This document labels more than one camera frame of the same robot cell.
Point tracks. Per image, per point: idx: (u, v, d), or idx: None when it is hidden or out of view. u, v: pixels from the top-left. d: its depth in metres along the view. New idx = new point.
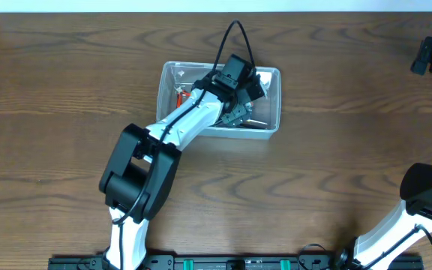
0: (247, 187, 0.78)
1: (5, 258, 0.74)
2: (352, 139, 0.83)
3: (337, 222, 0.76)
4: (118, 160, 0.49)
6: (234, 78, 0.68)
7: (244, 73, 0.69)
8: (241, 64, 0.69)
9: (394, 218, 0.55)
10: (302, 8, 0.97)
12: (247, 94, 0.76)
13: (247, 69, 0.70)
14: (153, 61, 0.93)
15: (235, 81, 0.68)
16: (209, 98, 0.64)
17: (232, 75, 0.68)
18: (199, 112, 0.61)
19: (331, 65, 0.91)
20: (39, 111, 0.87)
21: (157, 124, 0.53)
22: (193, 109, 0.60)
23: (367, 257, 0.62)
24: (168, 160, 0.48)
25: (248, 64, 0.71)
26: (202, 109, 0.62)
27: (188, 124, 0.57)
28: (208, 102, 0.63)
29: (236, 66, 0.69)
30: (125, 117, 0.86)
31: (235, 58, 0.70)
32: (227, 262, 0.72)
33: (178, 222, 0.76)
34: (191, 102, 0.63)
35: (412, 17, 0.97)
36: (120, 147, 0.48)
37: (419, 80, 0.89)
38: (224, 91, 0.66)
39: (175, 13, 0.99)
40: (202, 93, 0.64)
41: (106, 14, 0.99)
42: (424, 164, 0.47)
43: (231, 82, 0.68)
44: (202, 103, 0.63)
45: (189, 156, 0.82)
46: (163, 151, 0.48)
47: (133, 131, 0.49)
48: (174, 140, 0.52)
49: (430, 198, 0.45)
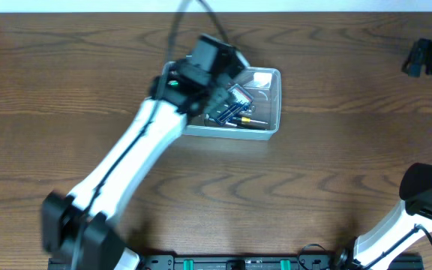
0: (247, 188, 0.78)
1: (6, 258, 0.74)
2: (352, 139, 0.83)
3: (338, 221, 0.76)
4: (48, 234, 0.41)
6: (203, 67, 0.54)
7: (215, 60, 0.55)
8: (210, 47, 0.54)
9: (394, 218, 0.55)
10: (302, 8, 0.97)
12: (231, 75, 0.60)
13: (223, 53, 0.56)
14: (153, 61, 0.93)
15: (205, 72, 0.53)
16: (157, 121, 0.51)
17: (200, 64, 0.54)
18: (145, 143, 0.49)
19: (330, 65, 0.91)
20: (39, 111, 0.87)
21: (87, 185, 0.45)
22: (135, 142, 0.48)
23: (368, 258, 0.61)
24: (98, 235, 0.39)
25: (222, 46, 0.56)
26: (148, 138, 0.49)
27: (124, 175, 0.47)
28: (163, 110, 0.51)
29: (203, 54, 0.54)
30: (125, 118, 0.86)
31: (202, 40, 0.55)
32: (227, 262, 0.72)
33: (178, 222, 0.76)
34: (139, 127, 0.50)
35: (412, 16, 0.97)
36: (45, 222, 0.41)
37: (419, 80, 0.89)
38: (188, 89, 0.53)
39: (175, 13, 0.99)
40: (155, 98, 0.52)
41: (106, 14, 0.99)
42: (423, 164, 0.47)
43: (199, 73, 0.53)
44: (148, 128, 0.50)
45: (189, 157, 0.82)
46: (88, 226, 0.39)
47: (55, 202, 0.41)
48: (108, 208, 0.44)
49: (429, 198, 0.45)
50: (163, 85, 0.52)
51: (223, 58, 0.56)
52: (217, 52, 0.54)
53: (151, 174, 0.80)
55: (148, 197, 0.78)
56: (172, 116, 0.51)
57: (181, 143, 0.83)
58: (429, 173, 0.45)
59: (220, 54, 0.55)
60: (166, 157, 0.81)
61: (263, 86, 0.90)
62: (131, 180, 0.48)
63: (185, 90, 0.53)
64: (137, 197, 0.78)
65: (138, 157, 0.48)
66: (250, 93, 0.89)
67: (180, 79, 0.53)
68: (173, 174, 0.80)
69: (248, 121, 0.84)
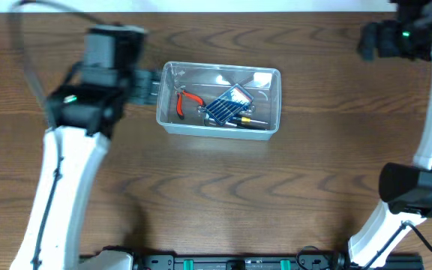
0: (247, 188, 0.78)
1: (7, 258, 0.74)
2: (352, 139, 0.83)
3: (338, 221, 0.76)
4: None
6: (106, 64, 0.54)
7: (112, 51, 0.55)
8: (106, 41, 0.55)
9: (381, 217, 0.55)
10: (303, 8, 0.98)
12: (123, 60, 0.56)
13: (118, 43, 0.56)
14: (153, 61, 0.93)
15: (107, 70, 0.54)
16: (70, 134, 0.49)
17: (100, 62, 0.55)
18: (64, 185, 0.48)
19: (330, 65, 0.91)
20: (38, 111, 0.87)
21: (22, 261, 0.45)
22: (54, 188, 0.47)
23: (364, 258, 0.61)
24: None
25: (119, 34, 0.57)
26: (65, 178, 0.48)
27: (55, 220, 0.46)
28: (76, 117, 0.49)
29: (103, 49, 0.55)
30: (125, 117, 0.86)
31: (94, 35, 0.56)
32: (227, 262, 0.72)
33: (178, 223, 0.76)
34: (50, 169, 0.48)
35: None
36: None
37: (419, 81, 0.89)
38: (90, 94, 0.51)
39: (175, 13, 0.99)
40: (62, 114, 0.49)
41: (105, 14, 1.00)
42: (399, 164, 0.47)
43: (100, 73, 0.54)
44: (61, 168, 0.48)
45: (188, 157, 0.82)
46: None
47: None
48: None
49: (411, 197, 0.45)
50: (67, 105, 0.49)
51: (120, 49, 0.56)
52: (112, 41, 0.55)
53: (151, 174, 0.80)
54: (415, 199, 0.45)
55: (148, 197, 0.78)
56: (85, 139, 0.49)
57: (181, 143, 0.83)
58: (406, 173, 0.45)
59: (115, 45, 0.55)
60: (166, 157, 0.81)
61: (263, 87, 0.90)
62: (75, 206, 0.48)
63: (89, 98, 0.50)
64: (137, 198, 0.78)
65: (79, 157, 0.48)
66: (250, 93, 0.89)
67: (82, 87, 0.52)
68: (173, 174, 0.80)
69: (249, 121, 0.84)
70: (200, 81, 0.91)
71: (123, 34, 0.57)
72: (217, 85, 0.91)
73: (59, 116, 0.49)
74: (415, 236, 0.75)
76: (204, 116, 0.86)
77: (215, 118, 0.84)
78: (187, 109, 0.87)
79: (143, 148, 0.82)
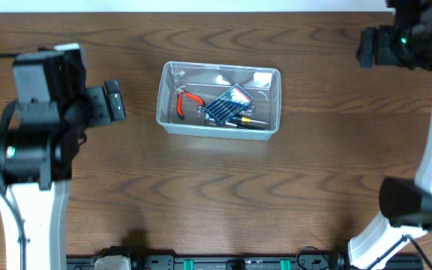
0: (247, 188, 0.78)
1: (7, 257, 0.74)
2: (351, 139, 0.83)
3: (338, 221, 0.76)
4: None
6: (42, 95, 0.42)
7: (46, 77, 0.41)
8: (32, 67, 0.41)
9: (381, 227, 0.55)
10: (303, 8, 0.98)
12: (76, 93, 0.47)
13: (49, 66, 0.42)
14: (152, 61, 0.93)
15: (49, 103, 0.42)
16: (22, 195, 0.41)
17: (35, 97, 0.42)
18: (34, 250, 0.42)
19: (330, 65, 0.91)
20: None
21: None
22: (25, 255, 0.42)
23: (364, 262, 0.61)
24: None
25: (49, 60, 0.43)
26: (34, 241, 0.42)
27: None
28: (26, 169, 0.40)
29: (31, 77, 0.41)
30: (125, 117, 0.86)
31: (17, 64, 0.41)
32: (227, 262, 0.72)
33: (178, 223, 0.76)
34: (13, 236, 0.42)
35: None
36: None
37: (419, 81, 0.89)
38: (34, 135, 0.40)
39: (175, 13, 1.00)
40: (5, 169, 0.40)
41: (105, 14, 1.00)
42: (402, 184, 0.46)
43: (43, 108, 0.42)
44: (25, 232, 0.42)
45: (188, 157, 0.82)
46: None
47: None
48: None
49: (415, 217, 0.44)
50: (10, 160, 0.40)
51: (52, 76, 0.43)
52: (43, 64, 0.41)
53: (151, 174, 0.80)
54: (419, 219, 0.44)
55: (148, 197, 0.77)
56: None
57: (181, 142, 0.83)
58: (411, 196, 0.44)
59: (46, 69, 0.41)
60: (166, 157, 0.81)
61: (263, 87, 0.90)
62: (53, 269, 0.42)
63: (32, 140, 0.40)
64: (138, 198, 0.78)
65: (42, 210, 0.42)
66: (250, 93, 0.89)
67: (21, 130, 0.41)
68: (173, 174, 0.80)
69: (249, 121, 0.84)
70: (200, 81, 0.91)
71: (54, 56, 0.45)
72: (217, 85, 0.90)
73: (2, 171, 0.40)
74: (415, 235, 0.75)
76: (204, 116, 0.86)
77: (215, 118, 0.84)
78: (187, 109, 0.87)
79: (143, 148, 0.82)
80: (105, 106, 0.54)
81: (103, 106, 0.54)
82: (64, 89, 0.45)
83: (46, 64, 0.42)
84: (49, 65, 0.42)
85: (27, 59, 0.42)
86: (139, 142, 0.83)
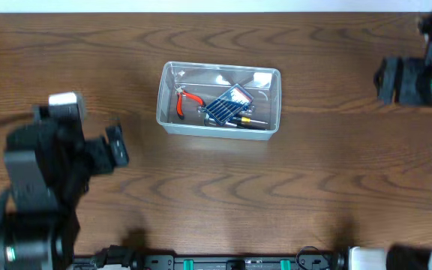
0: (247, 188, 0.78)
1: None
2: (351, 139, 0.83)
3: (338, 221, 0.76)
4: None
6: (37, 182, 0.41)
7: (40, 164, 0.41)
8: (24, 154, 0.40)
9: None
10: (302, 8, 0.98)
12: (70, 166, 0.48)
13: (42, 148, 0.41)
14: (153, 61, 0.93)
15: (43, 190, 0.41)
16: None
17: (28, 184, 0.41)
18: None
19: (330, 65, 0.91)
20: None
21: None
22: None
23: None
24: None
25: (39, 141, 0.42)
26: None
27: None
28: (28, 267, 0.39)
29: (25, 167, 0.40)
30: (125, 118, 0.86)
31: (7, 152, 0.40)
32: (227, 262, 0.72)
33: (178, 223, 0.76)
34: None
35: (412, 17, 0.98)
36: None
37: None
38: (34, 229, 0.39)
39: (175, 13, 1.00)
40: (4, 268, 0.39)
41: (106, 14, 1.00)
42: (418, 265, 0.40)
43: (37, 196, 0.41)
44: None
45: (188, 157, 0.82)
46: None
47: None
48: None
49: None
50: (10, 260, 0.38)
51: (45, 158, 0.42)
52: (35, 151, 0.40)
53: (151, 174, 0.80)
54: None
55: (148, 198, 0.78)
56: None
57: (181, 142, 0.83)
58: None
59: (40, 154, 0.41)
60: (166, 157, 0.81)
61: (263, 86, 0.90)
62: None
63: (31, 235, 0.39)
64: (138, 198, 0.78)
65: None
66: (250, 93, 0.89)
67: (20, 223, 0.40)
68: (173, 174, 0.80)
69: (249, 121, 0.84)
70: (200, 81, 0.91)
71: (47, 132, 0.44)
72: (217, 85, 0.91)
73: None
74: (415, 235, 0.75)
76: (204, 116, 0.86)
77: (215, 118, 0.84)
78: (187, 109, 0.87)
79: (143, 148, 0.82)
80: (107, 157, 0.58)
81: (106, 157, 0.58)
82: (57, 164, 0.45)
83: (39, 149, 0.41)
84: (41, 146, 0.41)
85: (19, 142, 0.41)
86: (139, 142, 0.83)
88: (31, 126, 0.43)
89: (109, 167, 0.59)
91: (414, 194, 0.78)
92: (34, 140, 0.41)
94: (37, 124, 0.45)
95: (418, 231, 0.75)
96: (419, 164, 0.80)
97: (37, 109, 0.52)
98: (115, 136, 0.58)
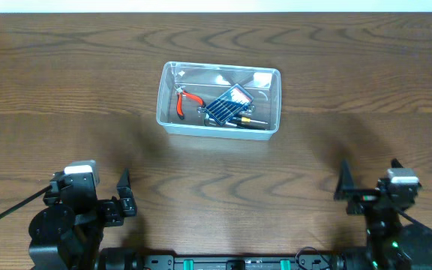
0: (247, 188, 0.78)
1: (6, 257, 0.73)
2: (351, 139, 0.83)
3: (338, 222, 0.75)
4: None
6: (61, 263, 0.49)
7: (63, 252, 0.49)
8: (48, 248, 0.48)
9: None
10: (302, 9, 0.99)
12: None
13: (62, 239, 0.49)
14: (153, 61, 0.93)
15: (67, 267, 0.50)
16: None
17: (54, 265, 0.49)
18: None
19: (330, 65, 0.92)
20: (39, 111, 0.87)
21: None
22: None
23: None
24: None
25: (58, 233, 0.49)
26: None
27: None
28: None
29: (49, 258, 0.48)
30: (125, 117, 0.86)
31: (34, 248, 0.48)
32: (227, 262, 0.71)
33: (178, 222, 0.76)
34: None
35: (412, 17, 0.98)
36: None
37: (418, 82, 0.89)
38: None
39: (175, 13, 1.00)
40: None
41: (106, 14, 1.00)
42: None
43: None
44: None
45: (189, 157, 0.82)
46: None
47: None
48: None
49: None
50: None
51: (65, 245, 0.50)
52: (58, 245, 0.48)
53: (151, 174, 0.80)
54: None
55: (148, 197, 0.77)
56: None
57: (181, 142, 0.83)
58: None
59: (61, 247, 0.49)
60: (166, 157, 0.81)
61: (263, 87, 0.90)
62: None
63: None
64: (137, 198, 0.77)
65: None
66: (250, 93, 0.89)
67: None
68: (173, 174, 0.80)
69: (248, 120, 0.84)
70: (200, 81, 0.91)
71: (70, 222, 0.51)
72: (217, 85, 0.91)
73: None
74: None
76: (204, 116, 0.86)
77: (215, 118, 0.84)
78: (187, 109, 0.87)
79: (143, 148, 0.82)
80: (118, 211, 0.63)
81: (115, 211, 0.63)
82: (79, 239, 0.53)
83: (60, 242, 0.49)
84: (63, 239, 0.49)
85: (43, 237, 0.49)
86: (138, 143, 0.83)
88: (51, 218, 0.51)
89: (118, 220, 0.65)
91: None
92: (55, 235, 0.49)
94: (54, 212, 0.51)
95: None
96: (419, 164, 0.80)
97: (55, 184, 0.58)
98: (131, 199, 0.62)
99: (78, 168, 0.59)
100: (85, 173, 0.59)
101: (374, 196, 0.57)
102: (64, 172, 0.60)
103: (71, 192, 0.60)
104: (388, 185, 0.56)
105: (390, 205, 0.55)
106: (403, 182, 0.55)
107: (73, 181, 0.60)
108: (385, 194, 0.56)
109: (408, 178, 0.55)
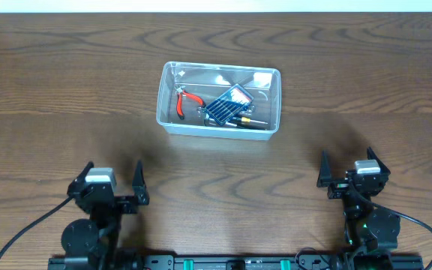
0: (246, 188, 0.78)
1: (7, 258, 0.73)
2: (351, 139, 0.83)
3: (337, 221, 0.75)
4: None
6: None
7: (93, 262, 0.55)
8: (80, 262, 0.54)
9: None
10: (302, 8, 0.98)
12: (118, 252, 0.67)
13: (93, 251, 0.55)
14: (153, 61, 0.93)
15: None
16: None
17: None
18: None
19: (330, 65, 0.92)
20: (39, 111, 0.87)
21: None
22: None
23: None
24: None
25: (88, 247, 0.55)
26: None
27: None
28: None
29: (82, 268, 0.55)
30: (125, 118, 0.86)
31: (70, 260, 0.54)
32: (227, 262, 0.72)
33: (178, 222, 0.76)
34: None
35: (412, 17, 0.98)
36: None
37: (418, 82, 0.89)
38: None
39: (175, 13, 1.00)
40: None
41: (106, 14, 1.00)
42: None
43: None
44: None
45: (189, 157, 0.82)
46: None
47: None
48: None
49: None
50: None
51: (95, 254, 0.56)
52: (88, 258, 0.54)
53: (151, 174, 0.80)
54: None
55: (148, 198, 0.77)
56: None
57: (181, 143, 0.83)
58: None
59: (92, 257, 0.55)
60: (166, 157, 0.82)
61: (263, 87, 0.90)
62: None
63: None
64: None
65: None
66: (250, 93, 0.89)
67: None
68: (173, 174, 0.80)
69: (248, 120, 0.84)
70: (200, 81, 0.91)
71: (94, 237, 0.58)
72: (217, 85, 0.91)
73: None
74: (415, 235, 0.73)
76: (204, 116, 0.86)
77: (214, 118, 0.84)
78: (187, 109, 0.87)
79: (143, 148, 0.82)
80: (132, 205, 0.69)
81: None
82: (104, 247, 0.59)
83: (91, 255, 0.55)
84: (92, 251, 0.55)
85: (75, 250, 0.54)
86: (138, 144, 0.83)
88: (79, 232, 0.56)
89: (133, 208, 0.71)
91: (415, 193, 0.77)
92: (85, 249, 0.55)
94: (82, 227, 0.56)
95: (417, 231, 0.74)
96: (418, 164, 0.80)
97: (79, 194, 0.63)
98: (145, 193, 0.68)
99: (99, 177, 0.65)
100: (106, 182, 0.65)
101: (346, 184, 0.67)
102: (85, 180, 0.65)
103: (91, 199, 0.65)
104: (353, 176, 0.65)
105: (358, 193, 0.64)
106: (367, 172, 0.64)
107: (93, 187, 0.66)
108: (351, 183, 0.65)
109: (370, 168, 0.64)
